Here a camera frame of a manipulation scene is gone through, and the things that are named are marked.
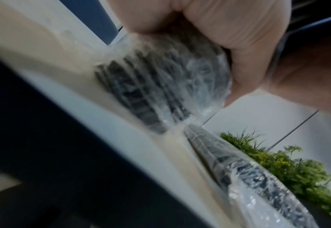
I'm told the white cardboard box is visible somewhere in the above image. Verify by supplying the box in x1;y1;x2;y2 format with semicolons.
0;0;234;228

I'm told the person's left forearm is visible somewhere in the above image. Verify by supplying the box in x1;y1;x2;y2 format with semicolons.
268;27;331;116

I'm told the dark blue panel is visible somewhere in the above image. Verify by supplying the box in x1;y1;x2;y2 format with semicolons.
59;0;123;45

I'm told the clear bag of dark parts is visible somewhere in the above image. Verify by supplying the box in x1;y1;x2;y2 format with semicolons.
93;21;235;135
182;123;321;228

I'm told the person's left hand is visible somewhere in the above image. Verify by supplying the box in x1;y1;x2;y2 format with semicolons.
106;0;293;107

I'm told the green artificial plant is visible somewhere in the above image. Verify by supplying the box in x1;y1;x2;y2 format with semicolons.
220;128;331;223

